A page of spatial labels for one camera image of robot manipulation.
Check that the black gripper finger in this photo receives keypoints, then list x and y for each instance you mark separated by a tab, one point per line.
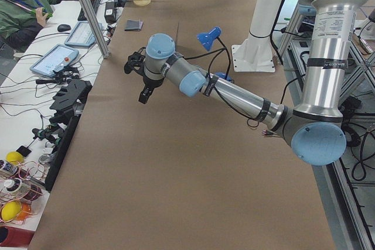
152	93
144	96

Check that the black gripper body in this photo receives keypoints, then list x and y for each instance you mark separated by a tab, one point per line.
149	82

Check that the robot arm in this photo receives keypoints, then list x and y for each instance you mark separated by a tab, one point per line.
313	127

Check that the folded grey cloth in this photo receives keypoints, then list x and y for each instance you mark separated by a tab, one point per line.
133	25

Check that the blue desk lamp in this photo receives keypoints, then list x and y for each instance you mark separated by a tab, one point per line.
207	40

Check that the black tool rack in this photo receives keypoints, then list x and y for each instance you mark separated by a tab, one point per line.
76	92

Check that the black box on desk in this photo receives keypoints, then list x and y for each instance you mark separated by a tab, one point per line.
110	13

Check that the far teach pendant tablet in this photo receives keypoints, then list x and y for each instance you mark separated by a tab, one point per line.
81	36

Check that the teach pendant tablet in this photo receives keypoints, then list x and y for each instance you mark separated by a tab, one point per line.
55	60
81	36

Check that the near teach pendant tablet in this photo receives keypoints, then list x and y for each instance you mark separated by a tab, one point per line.
55	60

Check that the black computer mouse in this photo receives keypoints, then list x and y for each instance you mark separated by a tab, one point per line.
63	28

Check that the yellow ball upper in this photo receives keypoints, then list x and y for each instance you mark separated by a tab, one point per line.
14	158

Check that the yellow ball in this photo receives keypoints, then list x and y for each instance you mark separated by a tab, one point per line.
14	158
11	211

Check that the person in green jacket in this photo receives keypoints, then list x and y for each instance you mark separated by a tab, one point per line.
22	20

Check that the yellow ball lower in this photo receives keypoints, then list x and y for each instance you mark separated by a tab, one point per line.
11	211

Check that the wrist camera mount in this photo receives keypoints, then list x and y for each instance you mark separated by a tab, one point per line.
135	63

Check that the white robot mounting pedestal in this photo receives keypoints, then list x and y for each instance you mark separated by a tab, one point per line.
255	52

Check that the aluminium frame post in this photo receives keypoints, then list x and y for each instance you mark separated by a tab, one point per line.
94	24

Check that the copper wire basket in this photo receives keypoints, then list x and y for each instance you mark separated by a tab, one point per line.
18	185

